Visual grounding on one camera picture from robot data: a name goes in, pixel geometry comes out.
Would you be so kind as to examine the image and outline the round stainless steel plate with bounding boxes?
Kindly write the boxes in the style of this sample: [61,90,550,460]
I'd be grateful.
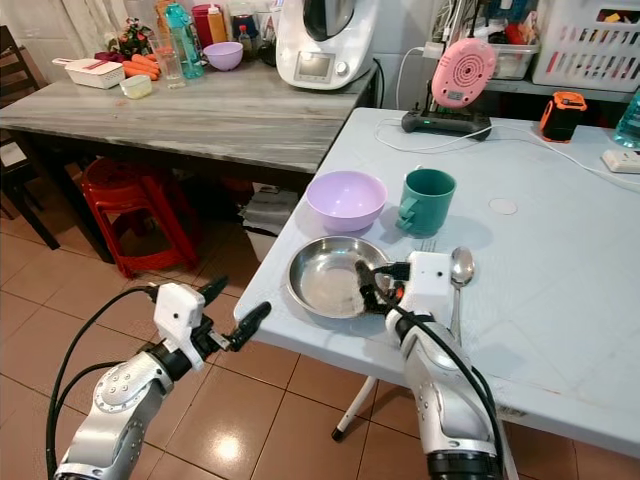
[286,236,393,321]

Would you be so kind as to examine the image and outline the stainless steel spoon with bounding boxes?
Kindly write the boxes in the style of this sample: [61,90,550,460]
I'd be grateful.
[447,246,476,347]

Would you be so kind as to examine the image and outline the large purple plastic bowl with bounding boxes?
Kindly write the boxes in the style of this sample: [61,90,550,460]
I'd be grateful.
[305,170,389,235]

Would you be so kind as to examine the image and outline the green plastic mug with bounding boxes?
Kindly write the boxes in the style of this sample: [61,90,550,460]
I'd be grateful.
[396,168,458,239]

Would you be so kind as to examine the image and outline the white plastic bin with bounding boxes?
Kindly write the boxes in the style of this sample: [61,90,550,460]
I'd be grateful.
[239,188,302,264]

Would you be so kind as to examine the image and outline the white table leg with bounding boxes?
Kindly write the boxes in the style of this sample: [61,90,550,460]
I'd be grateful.
[331,374,382,444]

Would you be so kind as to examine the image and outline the red plastic stool stack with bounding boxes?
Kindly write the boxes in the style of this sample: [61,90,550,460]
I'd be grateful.
[79,156,197,280]

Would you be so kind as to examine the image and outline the round white table plug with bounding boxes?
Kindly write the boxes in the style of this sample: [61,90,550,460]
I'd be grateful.
[487,196,520,217]

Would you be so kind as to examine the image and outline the black device base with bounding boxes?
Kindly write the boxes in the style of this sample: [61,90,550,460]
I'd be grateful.
[401,108,493,140]

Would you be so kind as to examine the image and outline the pink round device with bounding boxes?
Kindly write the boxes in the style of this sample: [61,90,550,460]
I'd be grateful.
[430,37,499,110]

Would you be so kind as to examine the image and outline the small cream container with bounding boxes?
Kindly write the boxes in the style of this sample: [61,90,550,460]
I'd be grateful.
[120,75,155,100]

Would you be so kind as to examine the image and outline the white food processor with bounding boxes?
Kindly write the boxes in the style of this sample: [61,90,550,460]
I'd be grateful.
[275,0,380,92]

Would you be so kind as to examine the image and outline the clear drinking glass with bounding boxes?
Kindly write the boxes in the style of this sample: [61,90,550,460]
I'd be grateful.
[155,40,184,90]

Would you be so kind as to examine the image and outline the orange and black box device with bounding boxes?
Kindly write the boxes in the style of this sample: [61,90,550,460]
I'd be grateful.
[537,91,589,144]

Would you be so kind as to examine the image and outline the small purple bowl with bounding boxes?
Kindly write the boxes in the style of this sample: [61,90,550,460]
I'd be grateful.
[202,41,246,73]

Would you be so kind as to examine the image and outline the clear plastic container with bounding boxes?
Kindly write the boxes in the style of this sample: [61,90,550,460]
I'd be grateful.
[492,42,542,82]

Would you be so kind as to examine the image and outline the tall teal water bottle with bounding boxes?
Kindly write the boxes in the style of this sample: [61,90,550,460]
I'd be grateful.
[165,3,205,82]

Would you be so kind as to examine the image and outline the white vegetable slicer box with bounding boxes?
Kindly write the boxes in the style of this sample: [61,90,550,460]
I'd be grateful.
[51,58,127,91]

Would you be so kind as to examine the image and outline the white power adapter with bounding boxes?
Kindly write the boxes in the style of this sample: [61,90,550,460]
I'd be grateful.
[601,147,640,175]

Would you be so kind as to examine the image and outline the small flower plant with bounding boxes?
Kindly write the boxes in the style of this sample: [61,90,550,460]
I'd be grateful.
[109,18,157,62]

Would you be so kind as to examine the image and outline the red bottle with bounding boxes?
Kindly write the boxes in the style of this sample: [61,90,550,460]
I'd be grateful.
[191,4,214,50]

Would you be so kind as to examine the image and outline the orange sauce bottle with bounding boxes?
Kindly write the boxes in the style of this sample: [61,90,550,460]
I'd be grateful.
[208,4,230,47]

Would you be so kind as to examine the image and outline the dark wooden chair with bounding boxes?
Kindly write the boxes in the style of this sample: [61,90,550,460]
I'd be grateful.
[0,25,62,252]

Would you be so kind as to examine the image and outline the white laundry basket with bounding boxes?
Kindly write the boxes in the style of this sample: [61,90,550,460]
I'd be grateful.
[531,0,640,92]

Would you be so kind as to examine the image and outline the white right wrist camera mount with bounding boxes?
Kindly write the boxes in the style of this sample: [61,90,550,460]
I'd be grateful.
[400,250,454,314]

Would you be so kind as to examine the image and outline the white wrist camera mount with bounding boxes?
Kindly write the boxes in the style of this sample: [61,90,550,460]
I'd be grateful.
[400,250,454,314]
[152,282,209,349]

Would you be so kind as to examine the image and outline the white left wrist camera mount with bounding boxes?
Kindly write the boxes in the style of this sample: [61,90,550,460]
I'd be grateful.
[152,282,209,349]

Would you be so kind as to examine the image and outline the white power cable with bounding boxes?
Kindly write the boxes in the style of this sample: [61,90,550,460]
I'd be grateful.
[374,114,611,167]

